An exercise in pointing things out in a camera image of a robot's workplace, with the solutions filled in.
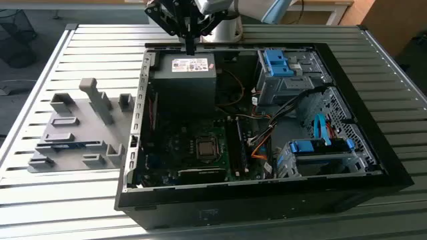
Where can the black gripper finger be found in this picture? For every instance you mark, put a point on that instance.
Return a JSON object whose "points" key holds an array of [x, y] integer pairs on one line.
{"points": [[208, 25], [160, 20]]}

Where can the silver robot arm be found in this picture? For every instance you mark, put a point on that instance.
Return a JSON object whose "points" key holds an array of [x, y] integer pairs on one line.
{"points": [[226, 30]]}

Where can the blue drive latch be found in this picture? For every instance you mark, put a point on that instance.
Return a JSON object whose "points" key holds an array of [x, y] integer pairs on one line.
{"points": [[276, 67]]}

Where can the grey power supply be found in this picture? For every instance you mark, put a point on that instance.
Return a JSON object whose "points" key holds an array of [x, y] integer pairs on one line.
{"points": [[186, 95]]}

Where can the metal drive cage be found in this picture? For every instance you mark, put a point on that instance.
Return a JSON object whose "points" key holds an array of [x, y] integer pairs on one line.
{"points": [[289, 87]]}

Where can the black mesh waste bin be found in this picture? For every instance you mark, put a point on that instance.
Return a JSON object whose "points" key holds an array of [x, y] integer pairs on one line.
{"points": [[16, 37]]}

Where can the grey parts rack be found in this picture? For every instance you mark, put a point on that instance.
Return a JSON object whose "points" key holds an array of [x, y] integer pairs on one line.
{"points": [[76, 112]]}

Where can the CPU socket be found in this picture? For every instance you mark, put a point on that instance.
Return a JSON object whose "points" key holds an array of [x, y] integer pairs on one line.
{"points": [[205, 138]]}

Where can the silver CPU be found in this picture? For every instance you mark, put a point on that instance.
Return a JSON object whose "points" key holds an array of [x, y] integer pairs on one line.
{"points": [[206, 148]]}

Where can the green motherboard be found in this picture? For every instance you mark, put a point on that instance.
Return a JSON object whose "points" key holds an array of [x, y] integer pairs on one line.
{"points": [[173, 150]]}

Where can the pale grey floor stand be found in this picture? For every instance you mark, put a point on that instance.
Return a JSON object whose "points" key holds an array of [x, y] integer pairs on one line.
{"points": [[2, 90]]}

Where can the brown wooden cabinet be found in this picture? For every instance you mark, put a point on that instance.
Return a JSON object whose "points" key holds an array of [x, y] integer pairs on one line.
{"points": [[393, 25]]}

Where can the hard disk in blue carrier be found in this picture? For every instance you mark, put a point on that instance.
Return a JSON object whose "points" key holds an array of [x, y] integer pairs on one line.
{"points": [[301, 146]]}

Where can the black graphics card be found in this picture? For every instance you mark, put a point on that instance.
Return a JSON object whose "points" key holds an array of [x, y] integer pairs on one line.
{"points": [[200, 175]]}

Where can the metal disk bay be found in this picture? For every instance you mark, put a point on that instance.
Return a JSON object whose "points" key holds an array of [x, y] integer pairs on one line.
{"points": [[333, 157]]}

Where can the black PC case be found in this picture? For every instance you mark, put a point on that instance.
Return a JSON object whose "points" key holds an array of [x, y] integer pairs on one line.
{"points": [[233, 207]]}

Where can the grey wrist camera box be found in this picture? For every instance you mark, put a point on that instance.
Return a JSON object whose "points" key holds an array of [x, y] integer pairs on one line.
{"points": [[213, 6]]}

